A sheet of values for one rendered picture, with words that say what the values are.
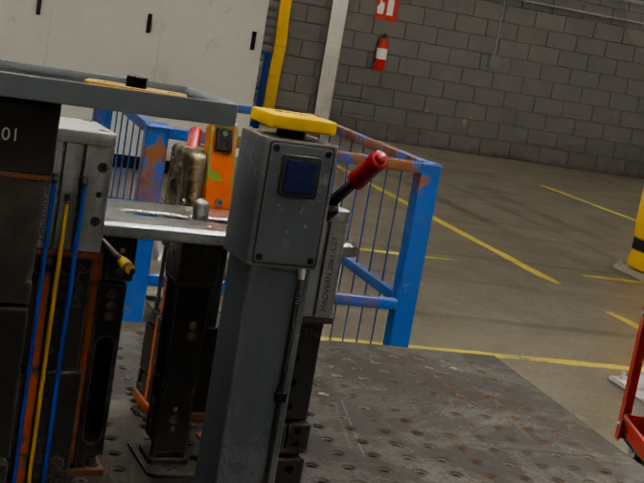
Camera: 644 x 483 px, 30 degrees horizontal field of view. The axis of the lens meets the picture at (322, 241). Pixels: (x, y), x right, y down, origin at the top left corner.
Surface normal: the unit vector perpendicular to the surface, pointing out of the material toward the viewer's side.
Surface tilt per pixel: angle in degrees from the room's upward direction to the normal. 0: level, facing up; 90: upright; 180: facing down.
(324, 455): 0
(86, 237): 90
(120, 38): 90
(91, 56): 90
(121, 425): 0
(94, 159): 90
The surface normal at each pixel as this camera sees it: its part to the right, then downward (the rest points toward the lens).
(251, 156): -0.91, -0.08
